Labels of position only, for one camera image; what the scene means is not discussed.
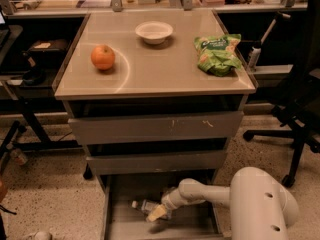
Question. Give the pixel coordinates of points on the white bowl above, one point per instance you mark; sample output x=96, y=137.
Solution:
x=154, y=32

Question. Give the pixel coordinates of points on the blue plastic water bottle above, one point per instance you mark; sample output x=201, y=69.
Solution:
x=145, y=206

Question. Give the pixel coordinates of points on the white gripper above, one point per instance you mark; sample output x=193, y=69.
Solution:
x=169, y=200

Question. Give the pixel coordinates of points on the middle grey drawer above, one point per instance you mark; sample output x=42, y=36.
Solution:
x=157, y=162

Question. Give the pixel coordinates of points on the small bottle on floor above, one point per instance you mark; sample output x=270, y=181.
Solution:
x=17, y=154

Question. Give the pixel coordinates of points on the white handheld tool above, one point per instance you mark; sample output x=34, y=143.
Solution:
x=255, y=51

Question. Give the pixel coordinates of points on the bottom grey drawer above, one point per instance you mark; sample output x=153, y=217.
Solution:
x=123, y=222

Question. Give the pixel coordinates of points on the green chip bag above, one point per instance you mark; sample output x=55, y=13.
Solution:
x=216, y=54

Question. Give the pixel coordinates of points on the grey drawer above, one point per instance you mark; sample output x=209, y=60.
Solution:
x=148, y=128
x=123, y=222
x=157, y=162

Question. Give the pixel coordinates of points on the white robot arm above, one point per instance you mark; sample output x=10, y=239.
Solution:
x=260, y=207

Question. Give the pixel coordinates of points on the black bag on shelf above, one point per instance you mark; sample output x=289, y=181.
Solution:
x=49, y=53

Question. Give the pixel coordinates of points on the black desk stand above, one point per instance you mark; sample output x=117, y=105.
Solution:
x=10, y=142

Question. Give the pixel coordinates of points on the orange fruit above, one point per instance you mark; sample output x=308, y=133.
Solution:
x=103, y=57

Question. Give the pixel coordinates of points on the grey drawer cabinet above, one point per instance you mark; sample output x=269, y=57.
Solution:
x=148, y=79

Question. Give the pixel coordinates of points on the black office chair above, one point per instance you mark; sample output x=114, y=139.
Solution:
x=297, y=101

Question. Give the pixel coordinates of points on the top grey drawer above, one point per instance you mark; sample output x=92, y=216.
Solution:
x=148, y=128

